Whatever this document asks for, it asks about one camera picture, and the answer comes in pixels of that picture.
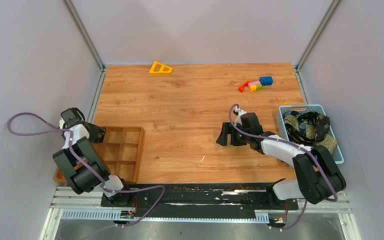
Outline yellow triangular plastic block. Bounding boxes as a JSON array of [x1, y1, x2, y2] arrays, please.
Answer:
[[148, 61, 173, 75]]

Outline dark floral tie in basket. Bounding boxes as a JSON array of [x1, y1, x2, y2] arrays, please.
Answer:
[[283, 111, 332, 153]]

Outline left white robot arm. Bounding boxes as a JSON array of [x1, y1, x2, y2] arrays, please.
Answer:
[[52, 107, 133, 207]]

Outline olive patterned rolled tie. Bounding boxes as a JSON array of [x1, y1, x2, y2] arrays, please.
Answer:
[[284, 114, 339, 161]]

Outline aluminium frame rails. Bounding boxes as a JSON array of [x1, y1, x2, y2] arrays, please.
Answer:
[[40, 186, 354, 240]]

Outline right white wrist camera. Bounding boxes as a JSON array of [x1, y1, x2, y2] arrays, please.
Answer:
[[233, 107, 247, 126]]

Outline wooden compartment tray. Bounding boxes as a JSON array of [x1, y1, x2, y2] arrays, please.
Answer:
[[55, 126, 145, 184]]

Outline colourful toy brick assembly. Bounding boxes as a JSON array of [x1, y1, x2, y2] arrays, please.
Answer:
[[238, 76, 274, 93]]

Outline blue perforated plastic basket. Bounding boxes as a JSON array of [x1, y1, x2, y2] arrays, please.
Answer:
[[276, 104, 345, 165]]

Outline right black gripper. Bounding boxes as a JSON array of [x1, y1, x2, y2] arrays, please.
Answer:
[[216, 122, 250, 147]]

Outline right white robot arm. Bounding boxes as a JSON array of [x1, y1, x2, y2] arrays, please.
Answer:
[[216, 111, 347, 209]]

